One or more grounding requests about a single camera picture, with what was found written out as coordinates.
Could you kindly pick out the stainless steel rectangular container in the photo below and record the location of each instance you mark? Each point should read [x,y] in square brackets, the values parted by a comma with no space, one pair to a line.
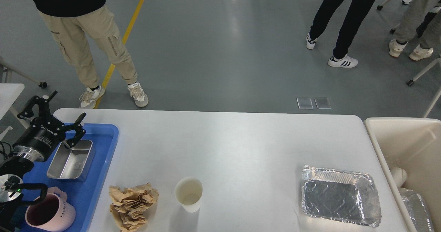
[72,164]

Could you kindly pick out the person in black sweater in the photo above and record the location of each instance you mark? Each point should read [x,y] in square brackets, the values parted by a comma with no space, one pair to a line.
[70,22]

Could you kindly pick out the white side table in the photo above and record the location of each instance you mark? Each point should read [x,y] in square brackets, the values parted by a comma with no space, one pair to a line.
[8,95]

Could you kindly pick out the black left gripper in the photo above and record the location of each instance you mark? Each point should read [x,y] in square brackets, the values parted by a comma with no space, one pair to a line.
[44,134]

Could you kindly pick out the blue plastic tray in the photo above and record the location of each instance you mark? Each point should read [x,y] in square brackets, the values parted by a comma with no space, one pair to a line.
[83,195]

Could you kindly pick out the brown paper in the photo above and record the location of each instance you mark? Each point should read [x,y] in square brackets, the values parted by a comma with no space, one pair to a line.
[129,204]

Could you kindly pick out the aluminium foil tray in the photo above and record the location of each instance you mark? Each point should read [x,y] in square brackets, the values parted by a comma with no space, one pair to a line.
[340,195]

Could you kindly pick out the white cup inside bin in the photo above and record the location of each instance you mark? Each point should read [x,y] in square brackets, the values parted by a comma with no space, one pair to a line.
[399,176]

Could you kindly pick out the foil tray inside bin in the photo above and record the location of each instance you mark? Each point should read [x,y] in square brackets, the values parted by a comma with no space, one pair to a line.
[417,210]

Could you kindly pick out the person in black trousers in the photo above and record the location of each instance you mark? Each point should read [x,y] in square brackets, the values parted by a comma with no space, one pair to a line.
[357,12]

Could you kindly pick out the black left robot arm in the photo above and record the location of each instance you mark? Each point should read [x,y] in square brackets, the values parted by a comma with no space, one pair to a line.
[14,192]

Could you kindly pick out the person in grey trousers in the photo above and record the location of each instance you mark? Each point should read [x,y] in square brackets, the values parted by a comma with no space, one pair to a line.
[412,18]

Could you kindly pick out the beige plastic bin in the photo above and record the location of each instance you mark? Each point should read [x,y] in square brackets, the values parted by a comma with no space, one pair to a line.
[412,144]

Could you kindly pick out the pink ribbed mug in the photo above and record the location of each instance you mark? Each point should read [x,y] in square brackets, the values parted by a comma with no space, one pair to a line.
[53,214]

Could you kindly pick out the white paper cup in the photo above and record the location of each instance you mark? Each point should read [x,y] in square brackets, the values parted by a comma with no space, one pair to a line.
[188,192]

